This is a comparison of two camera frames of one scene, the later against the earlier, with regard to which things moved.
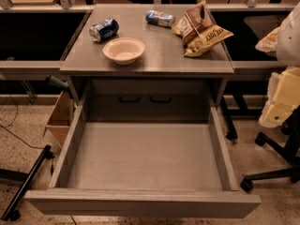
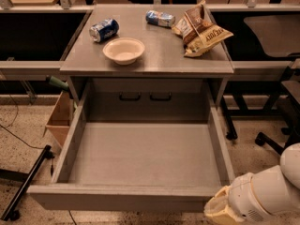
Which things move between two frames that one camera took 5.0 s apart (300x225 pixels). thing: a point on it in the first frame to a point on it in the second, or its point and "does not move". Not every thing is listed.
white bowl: (124, 51) does not move
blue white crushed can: (160, 19) does not move
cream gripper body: (290, 41) to (242, 197)
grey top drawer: (144, 147) does not move
